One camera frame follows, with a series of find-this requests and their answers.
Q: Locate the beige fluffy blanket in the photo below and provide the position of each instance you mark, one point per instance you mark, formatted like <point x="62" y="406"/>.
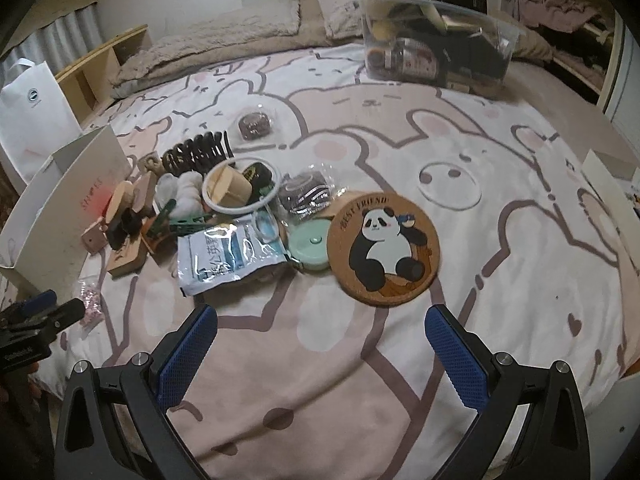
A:
<point x="225" y="35"/>

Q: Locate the round wooden cup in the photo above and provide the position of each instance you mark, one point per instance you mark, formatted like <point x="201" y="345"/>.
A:
<point x="227" y="185"/>

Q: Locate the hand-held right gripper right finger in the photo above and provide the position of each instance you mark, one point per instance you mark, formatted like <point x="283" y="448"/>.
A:
<point x="455" y="360"/>

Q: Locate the square pink wooden coaster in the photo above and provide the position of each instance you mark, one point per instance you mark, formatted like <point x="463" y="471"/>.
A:
<point x="145" y="190"/>

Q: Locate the clear plastic storage bin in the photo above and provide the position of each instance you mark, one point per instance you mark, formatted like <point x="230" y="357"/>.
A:
<point x="435" y="55"/>

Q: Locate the carved square wooden coaster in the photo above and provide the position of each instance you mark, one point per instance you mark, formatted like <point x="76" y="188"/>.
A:
<point x="127" y="262"/>

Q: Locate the beige pillow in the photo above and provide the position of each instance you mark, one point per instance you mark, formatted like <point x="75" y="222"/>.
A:
<point x="340" y="15"/>

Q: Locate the cartoon printed bed sheet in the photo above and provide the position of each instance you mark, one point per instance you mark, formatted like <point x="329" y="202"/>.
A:
<point x="500" y="260"/>

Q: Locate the round wooden coaster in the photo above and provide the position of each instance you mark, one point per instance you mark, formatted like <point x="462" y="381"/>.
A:
<point x="122" y="200"/>

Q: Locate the black pouch yellow print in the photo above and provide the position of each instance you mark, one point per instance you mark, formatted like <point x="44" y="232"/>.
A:
<point x="256" y="176"/>

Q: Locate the dark brown hair claw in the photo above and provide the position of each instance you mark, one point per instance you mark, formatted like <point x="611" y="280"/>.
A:
<point x="192" y="155"/>

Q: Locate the white paper bag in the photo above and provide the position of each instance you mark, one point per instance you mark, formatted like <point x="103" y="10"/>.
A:
<point x="30" y="120"/>

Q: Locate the black charger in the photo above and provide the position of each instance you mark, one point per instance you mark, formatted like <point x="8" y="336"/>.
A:
<point x="122" y="232"/>

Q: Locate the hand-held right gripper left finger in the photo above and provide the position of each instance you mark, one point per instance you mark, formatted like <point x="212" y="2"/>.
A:
<point x="185" y="355"/>

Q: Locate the pile of clothes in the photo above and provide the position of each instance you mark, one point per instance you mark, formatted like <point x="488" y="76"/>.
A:
<point x="560" y="15"/>

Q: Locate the round panda cork coaster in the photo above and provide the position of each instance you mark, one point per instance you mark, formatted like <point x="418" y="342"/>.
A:
<point x="382" y="255"/>

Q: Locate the green clothes clip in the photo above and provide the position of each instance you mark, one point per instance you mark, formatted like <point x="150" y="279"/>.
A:
<point x="187" y="222"/>

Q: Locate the blue white medicine sachet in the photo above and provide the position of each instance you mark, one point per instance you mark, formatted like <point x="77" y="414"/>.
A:
<point x="210" y="270"/>

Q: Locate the brown leather piece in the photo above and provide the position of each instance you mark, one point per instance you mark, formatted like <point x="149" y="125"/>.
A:
<point x="152" y="240"/>

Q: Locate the grey curtain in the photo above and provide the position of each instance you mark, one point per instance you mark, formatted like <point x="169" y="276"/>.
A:
<point x="50" y="30"/>

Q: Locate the zip bag of pink beads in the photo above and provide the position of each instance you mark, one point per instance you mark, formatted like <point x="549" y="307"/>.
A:
<point x="90" y="305"/>

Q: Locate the white box lid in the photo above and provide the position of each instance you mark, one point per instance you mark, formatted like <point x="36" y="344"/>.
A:
<point x="607" y="180"/>

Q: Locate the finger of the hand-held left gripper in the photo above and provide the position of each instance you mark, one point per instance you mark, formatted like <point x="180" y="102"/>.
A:
<point x="65" y="312"/>
<point x="35" y="304"/>

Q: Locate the white cardboard box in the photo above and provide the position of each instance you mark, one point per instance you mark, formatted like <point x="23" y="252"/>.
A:
<point x="60" y="210"/>

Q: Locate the small square wooden coaster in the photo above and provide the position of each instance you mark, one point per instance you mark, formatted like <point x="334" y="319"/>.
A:
<point x="95" y="240"/>

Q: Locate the white plastic hoop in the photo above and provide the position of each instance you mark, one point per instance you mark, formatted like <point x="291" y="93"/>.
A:
<point x="235" y="211"/>

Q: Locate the wooden headboard shelf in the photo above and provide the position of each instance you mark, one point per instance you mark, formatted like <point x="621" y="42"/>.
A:
<point x="100" y="65"/>

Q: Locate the clear pack of brown item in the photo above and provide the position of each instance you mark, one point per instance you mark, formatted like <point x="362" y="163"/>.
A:
<point x="255" y="125"/>

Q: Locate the white pompom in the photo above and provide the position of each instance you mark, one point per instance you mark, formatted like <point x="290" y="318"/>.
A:
<point x="182" y="190"/>

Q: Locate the mint green round case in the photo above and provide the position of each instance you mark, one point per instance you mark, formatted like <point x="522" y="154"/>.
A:
<point x="310" y="247"/>

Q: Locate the clear pack of striped item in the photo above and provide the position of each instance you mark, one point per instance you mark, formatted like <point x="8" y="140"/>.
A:
<point x="305" y="195"/>

